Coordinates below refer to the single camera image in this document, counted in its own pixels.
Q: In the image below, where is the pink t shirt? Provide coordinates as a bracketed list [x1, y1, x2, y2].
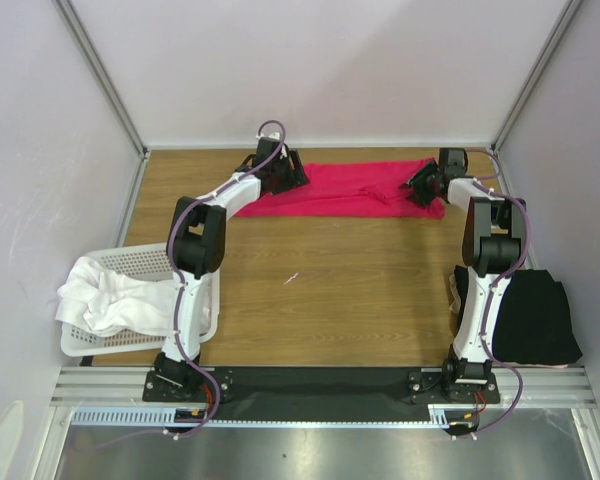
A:
[237, 158, 445, 219]

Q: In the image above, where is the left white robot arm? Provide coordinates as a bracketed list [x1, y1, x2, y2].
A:
[143, 137, 309, 400]

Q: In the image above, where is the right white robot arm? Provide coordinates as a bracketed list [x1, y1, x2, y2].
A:
[404, 148, 530, 402]

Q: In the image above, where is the white laundry basket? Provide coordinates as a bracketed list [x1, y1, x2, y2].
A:
[61, 243, 220, 357]

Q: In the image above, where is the black folded t shirt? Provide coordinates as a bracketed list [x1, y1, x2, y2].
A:
[445, 266, 582, 367]

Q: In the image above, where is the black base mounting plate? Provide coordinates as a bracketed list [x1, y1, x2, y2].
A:
[142, 365, 501, 424]

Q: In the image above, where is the white crumpled t shirt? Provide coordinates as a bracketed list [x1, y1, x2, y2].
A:
[55, 256, 176, 337]

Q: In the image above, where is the aluminium frame rail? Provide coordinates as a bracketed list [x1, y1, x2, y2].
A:
[50, 366, 597, 432]

